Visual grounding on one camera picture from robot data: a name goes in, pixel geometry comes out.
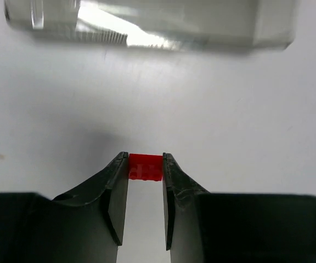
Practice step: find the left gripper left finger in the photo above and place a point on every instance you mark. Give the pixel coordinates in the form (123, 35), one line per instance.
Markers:
(83, 224)

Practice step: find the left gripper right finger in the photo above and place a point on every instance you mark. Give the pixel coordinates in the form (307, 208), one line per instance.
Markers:
(201, 226)

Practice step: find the small red lego front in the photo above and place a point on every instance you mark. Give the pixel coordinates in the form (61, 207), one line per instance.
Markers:
(145, 167)

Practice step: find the clear plastic drawer container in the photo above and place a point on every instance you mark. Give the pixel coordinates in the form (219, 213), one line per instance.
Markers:
(224, 26)

